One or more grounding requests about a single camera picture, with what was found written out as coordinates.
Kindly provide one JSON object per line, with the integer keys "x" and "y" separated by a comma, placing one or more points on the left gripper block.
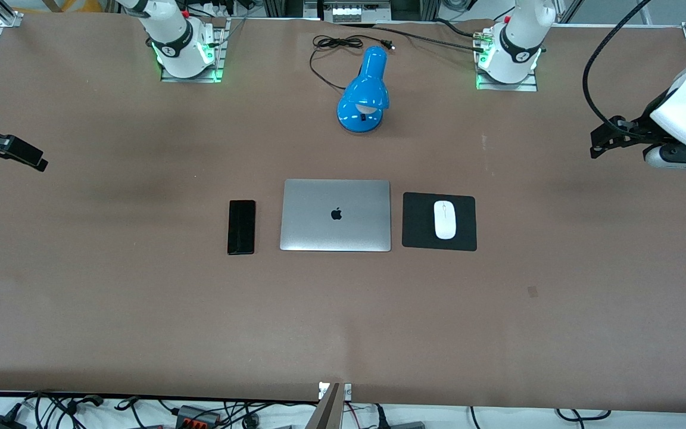
{"x": 636, "y": 128}

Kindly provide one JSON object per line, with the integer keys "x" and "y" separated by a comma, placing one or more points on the white computer mouse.
{"x": 444, "y": 220}

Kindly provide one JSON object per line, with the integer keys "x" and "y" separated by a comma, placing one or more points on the black smartphone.
{"x": 241, "y": 227}

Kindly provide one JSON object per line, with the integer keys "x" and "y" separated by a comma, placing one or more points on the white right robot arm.
{"x": 170, "y": 36}

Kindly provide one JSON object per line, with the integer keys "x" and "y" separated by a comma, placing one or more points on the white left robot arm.
{"x": 518, "y": 47}

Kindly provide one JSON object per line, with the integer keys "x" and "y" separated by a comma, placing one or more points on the black mouse pad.
{"x": 417, "y": 221}

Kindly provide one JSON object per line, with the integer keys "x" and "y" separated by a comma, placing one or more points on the blue desk lamp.
{"x": 364, "y": 92}

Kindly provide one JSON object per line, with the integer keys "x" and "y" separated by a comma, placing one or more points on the black power adapter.
{"x": 0, "y": 422}

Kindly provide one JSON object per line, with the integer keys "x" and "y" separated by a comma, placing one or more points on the white power strip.
{"x": 358, "y": 12}

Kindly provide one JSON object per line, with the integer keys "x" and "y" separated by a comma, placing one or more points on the silver laptop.
{"x": 335, "y": 215}

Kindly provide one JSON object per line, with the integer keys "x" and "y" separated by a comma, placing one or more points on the grey box with orange buttons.
{"x": 197, "y": 416}

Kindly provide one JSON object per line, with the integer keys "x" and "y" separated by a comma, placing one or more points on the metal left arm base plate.
{"x": 510, "y": 86}

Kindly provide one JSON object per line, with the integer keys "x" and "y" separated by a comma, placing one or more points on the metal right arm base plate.
{"x": 221, "y": 47}

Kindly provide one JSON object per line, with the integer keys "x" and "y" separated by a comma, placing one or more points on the small metal bracket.
{"x": 348, "y": 390}

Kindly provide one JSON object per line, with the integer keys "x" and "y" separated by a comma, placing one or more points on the wooden post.
{"x": 326, "y": 411}

